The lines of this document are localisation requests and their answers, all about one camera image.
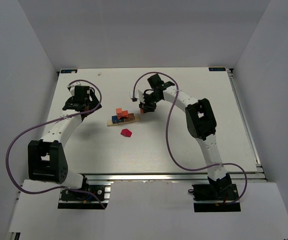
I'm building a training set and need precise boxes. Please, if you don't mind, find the aluminium table rail right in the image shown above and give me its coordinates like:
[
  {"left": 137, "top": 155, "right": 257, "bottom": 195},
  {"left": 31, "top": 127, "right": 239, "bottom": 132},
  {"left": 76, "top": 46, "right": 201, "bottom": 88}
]
[{"left": 227, "top": 68, "right": 267, "bottom": 180}]

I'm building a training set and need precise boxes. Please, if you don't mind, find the small natural wood block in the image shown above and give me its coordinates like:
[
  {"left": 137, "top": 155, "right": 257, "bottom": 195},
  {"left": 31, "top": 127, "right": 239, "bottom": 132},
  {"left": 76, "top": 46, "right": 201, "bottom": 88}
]
[{"left": 107, "top": 120, "right": 118, "bottom": 127}]

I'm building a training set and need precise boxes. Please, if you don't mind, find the aluminium table rail front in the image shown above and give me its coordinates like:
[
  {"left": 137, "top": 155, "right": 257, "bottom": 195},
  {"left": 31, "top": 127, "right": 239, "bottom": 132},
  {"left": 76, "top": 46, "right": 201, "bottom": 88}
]
[{"left": 86, "top": 172, "right": 267, "bottom": 182}]

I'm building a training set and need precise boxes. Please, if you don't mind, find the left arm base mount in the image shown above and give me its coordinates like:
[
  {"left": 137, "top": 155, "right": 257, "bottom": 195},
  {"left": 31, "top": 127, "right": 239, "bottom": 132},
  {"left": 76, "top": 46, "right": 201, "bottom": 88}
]
[{"left": 57, "top": 184, "right": 110, "bottom": 210}]

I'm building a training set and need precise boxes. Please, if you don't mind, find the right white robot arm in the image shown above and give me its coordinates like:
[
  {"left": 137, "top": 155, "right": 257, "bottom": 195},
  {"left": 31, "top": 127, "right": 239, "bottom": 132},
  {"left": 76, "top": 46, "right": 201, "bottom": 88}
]
[{"left": 132, "top": 72, "right": 232, "bottom": 194}]

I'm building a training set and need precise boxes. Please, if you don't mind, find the right blue table label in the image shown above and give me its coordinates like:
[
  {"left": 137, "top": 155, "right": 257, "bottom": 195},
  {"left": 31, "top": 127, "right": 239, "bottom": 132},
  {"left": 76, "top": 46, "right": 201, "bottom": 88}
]
[{"left": 208, "top": 67, "right": 226, "bottom": 72}]

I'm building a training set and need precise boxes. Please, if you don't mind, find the purple cable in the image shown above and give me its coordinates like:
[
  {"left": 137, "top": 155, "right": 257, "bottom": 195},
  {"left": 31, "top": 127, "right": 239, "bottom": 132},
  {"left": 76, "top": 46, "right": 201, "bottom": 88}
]
[
  {"left": 133, "top": 72, "right": 248, "bottom": 206},
  {"left": 5, "top": 79, "right": 107, "bottom": 210}
]

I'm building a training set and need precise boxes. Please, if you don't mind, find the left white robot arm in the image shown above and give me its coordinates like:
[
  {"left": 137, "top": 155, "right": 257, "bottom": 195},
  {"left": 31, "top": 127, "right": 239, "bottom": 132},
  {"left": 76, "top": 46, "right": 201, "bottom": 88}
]
[{"left": 28, "top": 82, "right": 101, "bottom": 189}]

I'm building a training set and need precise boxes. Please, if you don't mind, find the natural wood block hotel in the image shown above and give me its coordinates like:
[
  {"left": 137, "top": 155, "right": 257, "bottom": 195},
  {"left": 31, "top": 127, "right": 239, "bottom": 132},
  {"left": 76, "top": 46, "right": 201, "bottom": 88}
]
[{"left": 129, "top": 115, "right": 140, "bottom": 123}]

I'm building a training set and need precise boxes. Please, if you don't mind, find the aluminium table rail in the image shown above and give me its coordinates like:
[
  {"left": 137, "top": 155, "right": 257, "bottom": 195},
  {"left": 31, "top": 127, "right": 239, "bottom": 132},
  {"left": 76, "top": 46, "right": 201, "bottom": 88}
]
[
  {"left": 227, "top": 68, "right": 267, "bottom": 180},
  {"left": 86, "top": 172, "right": 267, "bottom": 182}
]

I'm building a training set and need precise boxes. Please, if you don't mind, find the orange arch block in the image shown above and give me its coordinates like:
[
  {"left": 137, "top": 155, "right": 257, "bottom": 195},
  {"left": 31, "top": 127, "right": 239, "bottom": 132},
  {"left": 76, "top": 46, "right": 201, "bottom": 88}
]
[{"left": 117, "top": 110, "right": 129, "bottom": 119}]

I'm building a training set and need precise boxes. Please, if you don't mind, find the red roof block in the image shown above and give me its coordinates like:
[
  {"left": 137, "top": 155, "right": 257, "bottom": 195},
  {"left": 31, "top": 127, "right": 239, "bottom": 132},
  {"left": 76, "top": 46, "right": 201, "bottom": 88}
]
[{"left": 120, "top": 128, "right": 132, "bottom": 138}]

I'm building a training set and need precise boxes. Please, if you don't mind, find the blue wood block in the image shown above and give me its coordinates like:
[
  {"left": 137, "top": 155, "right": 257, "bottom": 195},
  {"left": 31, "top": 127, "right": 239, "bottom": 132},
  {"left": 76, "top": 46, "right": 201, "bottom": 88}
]
[{"left": 111, "top": 115, "right": 124, "bottom": 124}]

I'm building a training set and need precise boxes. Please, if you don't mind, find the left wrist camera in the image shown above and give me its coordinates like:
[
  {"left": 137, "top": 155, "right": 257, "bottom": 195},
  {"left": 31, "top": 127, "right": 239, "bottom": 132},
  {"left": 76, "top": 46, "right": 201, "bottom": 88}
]
[{"left": 67, "top": 83, "right": 75, "bottom": 91}]

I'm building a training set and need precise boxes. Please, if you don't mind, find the left blue table label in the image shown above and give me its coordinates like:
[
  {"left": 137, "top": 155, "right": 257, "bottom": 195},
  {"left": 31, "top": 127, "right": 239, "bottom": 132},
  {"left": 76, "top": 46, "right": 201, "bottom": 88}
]
[{"left": 60, "top": 69, "right": 77, "bottom": 74}]

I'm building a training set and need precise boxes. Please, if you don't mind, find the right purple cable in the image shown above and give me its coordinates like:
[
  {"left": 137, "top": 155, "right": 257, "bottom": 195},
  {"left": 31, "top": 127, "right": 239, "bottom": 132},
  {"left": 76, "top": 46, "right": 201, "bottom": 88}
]
[{"left": 133, "top": 72, "right": 248, "bottom": 206}]

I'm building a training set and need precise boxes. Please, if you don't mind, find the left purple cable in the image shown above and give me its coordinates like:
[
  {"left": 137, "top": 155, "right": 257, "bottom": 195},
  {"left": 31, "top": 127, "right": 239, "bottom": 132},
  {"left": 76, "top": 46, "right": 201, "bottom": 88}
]
[{"left": 5, "top": 79, "right": 107, "bottom": 210}]

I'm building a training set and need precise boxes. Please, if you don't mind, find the blue table label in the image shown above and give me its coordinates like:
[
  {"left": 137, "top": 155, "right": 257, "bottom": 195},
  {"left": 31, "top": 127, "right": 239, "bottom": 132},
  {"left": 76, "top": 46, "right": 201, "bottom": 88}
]
[
  {"left": 60, "top": 69, "right": 77, "bottom": 74},
  {"left": 208, "top": 67, "right": 226, "bottom": 72}
]

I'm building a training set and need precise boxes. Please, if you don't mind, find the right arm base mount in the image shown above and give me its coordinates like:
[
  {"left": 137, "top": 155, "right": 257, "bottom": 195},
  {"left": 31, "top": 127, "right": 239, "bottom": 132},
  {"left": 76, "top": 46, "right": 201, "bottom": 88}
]
[{"left": 188, "top": 184, "right": 241, "bottom": 213}]

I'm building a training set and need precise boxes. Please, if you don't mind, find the brown wood block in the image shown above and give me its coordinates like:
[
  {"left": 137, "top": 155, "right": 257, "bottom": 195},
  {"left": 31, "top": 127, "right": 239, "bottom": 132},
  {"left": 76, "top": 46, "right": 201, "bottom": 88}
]
[{"left": 123, "top": 113, "right": 135, "bottom": 122}]

